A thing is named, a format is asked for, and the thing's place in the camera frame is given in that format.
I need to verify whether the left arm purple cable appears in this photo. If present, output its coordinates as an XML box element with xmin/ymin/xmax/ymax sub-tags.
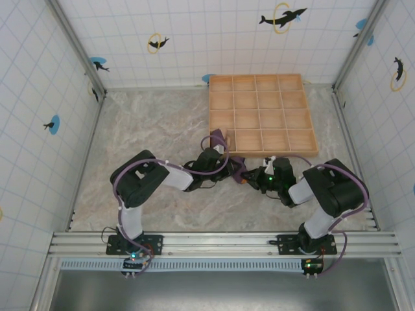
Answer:
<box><xmin>112</xmin><ymin>134</ymin><xmax>231</xmax><ymax>278</ymax></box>

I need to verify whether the left controller board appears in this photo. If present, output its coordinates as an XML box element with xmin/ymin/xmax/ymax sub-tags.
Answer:
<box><xmin>121</xmin><ymin>251</ymin><xmax>153</xmax><ymax>272</ymax></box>

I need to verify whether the aluminium floor rail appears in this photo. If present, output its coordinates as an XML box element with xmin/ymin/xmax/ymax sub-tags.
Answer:
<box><xmin>66</xmin><ymin>93</ymin><xmax>107</xmax><ymax>231</ymax></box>
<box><xmin>332</xmin><ymin>89</ymin><xmax>380</xmax><ymax>231</ymax></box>

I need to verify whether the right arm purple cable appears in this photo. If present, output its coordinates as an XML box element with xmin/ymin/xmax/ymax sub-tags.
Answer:
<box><xmin>265</xmin><ymin>155</ymin><xmax>370</xmax><ymax>278</ymax></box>

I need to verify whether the purple sock orange cuff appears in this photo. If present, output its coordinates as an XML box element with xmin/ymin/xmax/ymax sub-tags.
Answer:
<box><xmin>230</xmin><ymin>155</ymin><xmax>251</xmax><ymax>186</ymax></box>

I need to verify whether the controller board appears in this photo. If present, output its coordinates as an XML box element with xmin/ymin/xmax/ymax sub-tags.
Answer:
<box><xmin>121</xmin><ymin>251</ymin><xmax>153</xmax><ymax>272</ymax></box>
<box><xmin>301</xmin><ymin>257</ymin><xmax>325</xmax><ymax>273</ymax></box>

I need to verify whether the large dolphin ring sticker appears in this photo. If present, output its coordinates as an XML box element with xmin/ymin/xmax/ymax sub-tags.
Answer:
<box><xmin>258</xmin><ymin>2</ymin><xmax>308</xmax><ymax>35</ymax></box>

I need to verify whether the aluminium frame post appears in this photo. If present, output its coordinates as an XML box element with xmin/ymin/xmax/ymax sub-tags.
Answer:
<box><xmin>48</xmin><ymin>0</ymin><xmax>107</xmax><ymax>97</ymax></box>
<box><xmin>332</xmin><ymin>0</ymin><xmax>388</xmax><ymax>91</ymax></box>

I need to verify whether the steel panel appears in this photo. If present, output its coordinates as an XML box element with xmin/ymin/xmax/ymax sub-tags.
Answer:
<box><xmin>48</xmin><ymin>270</ymin><xmax>400</xmax><ymax>311</ymax></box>

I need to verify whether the dolphin blue circle sticker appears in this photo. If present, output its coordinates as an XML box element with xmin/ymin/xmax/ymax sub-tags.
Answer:
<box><xmin>89</xmin><ymin>56</ymin><xmax>110</xmax><ymax>73</ymax></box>
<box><xmin>43</xmin><ymin>115</ymin><xmax>62</xmax><ymax>135</ymax></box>

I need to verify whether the right controller board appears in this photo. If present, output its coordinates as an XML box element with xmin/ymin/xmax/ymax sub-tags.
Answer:
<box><xmin>301</xmin><ymin>257</ymin><xmax>325</xmax><ymax>273</ymax></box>

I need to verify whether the slotted cable duct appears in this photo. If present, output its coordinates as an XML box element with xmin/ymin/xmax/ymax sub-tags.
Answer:
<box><xmin>60</xmin><ymin>259</ymin><xmax>307</xmax><ymax>271</ymax></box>

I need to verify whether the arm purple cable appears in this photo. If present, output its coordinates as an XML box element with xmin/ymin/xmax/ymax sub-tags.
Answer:
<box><xmin>265</xmin><ymin>155</ymin><xmax>370</xmax><ymax>278</ymax></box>
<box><xmin>112</xmin><ymin>134</ymin><xmax>231</xmax><ymax>278</ymax></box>

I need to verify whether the aluminium mounting rail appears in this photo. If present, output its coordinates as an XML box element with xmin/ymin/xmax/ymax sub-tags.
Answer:
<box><xmin>48</xmin><ymin>231</ymin><xmax>403</xmax><ymax>259</ymax></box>

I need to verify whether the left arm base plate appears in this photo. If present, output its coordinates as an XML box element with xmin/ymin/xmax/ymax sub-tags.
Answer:
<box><xmin>106</xmin><ymin>233</ymin><xmax>164</xmax><ymax>257</ymax></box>

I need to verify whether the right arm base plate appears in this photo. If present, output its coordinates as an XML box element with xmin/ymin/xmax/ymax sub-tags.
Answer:
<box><xmin>277</xmin><ymin>233</ymin><xmax>338</xmax><ymax>256</ymax></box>

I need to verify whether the wooden compartment tray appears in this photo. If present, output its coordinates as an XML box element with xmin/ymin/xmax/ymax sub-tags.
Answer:
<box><xmin>207</xmin><ymin>73</ymin><xmax>319</xmax><ymax>159</ymax></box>

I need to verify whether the small dolphin ring sticker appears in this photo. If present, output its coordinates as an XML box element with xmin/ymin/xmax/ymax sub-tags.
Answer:
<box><xmin>147</xmin><ymin>32</ymin><xmax>171</xmax><ymax>54</ymax></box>

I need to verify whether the purple sock tan toe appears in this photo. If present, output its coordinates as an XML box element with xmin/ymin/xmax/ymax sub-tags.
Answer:
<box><xmin>209</xmin><ymin>128</ymin><xmax>228</xmax><ymax>147</ymax></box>

